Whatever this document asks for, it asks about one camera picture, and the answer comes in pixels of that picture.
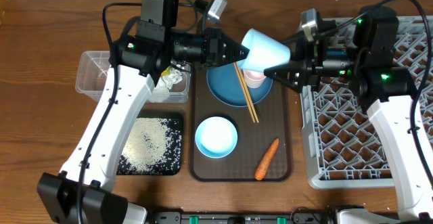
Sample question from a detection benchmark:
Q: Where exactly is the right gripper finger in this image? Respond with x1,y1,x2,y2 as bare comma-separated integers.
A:
264,62,304,93
281,31,304,47

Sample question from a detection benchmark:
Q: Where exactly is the light blue cup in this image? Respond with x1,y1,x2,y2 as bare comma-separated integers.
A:
237,28,291,72

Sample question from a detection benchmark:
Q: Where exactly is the pink cup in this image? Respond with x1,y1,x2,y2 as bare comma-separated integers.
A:
243,70,266,89

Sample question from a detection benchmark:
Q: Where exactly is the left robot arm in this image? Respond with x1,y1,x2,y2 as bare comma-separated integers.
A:
37,0,249,223

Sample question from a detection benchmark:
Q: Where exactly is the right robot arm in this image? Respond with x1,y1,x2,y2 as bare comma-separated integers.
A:
263,4,432,223

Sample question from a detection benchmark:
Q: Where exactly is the grey dishwasher rack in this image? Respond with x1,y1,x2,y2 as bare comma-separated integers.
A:
300,16,432,189

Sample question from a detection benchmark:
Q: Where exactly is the black waste tray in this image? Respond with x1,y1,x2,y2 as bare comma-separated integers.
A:
116,110,185,177

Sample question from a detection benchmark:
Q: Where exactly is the clear plastic waste bin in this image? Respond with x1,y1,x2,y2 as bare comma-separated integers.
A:
75,51,191,103

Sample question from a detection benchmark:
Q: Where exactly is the wooden chopstick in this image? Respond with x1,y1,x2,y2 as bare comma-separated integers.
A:
235,64,260,123
233,63,257,124

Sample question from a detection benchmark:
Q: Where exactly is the dark blue plate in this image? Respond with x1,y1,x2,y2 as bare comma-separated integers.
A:
206,64,273,107

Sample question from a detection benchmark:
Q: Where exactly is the yellow snack wrapper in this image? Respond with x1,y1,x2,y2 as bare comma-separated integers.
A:
161,67,170,76

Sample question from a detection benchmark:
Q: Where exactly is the crumpled white tissue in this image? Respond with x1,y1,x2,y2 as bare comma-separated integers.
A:
150,67,185,103

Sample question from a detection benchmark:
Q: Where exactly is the brown serving tray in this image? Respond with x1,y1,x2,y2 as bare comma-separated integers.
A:
189,68,292,182

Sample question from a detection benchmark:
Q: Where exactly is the light blue bowl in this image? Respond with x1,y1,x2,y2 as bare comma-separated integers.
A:
194,116,238,158

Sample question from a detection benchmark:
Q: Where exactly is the orange carrot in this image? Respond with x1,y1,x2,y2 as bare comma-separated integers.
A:
254,138,279,181

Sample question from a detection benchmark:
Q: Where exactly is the pile of rice grains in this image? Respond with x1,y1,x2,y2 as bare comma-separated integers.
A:
120,117,182,174

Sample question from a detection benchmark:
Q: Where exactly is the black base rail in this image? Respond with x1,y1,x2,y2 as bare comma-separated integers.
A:
145,212,337,224

